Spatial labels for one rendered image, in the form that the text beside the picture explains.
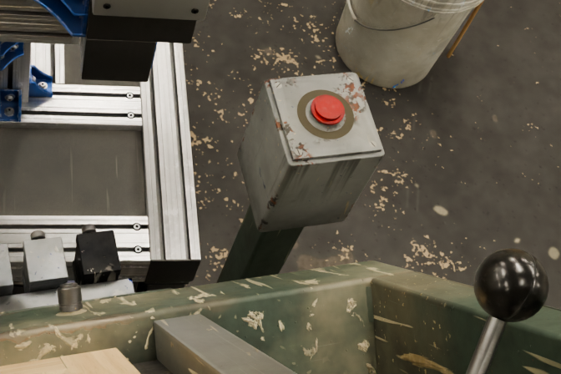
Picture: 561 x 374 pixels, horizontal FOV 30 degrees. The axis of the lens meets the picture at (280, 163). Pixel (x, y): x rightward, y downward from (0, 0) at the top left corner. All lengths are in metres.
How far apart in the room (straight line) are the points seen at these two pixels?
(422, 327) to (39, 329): 0.37
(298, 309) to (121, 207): 0.85
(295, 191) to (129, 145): 0.81
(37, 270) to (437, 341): 0.48
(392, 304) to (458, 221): 1.25
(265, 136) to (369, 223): 1.05
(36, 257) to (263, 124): 0.31
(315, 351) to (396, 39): 1.28
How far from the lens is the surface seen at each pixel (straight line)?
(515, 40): 2.71
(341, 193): 1.26
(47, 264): 1.25
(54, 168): 1.95
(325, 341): 1.14
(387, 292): 1.11
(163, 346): 1.04
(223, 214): 2.19
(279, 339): 1.12
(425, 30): 2.29
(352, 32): 2.40
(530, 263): 0.55
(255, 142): 1.27
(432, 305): 1.02
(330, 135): 1.19
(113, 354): 1.05
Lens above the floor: 1.89
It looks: 56 degrees down
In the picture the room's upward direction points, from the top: 24 degrees clockwise
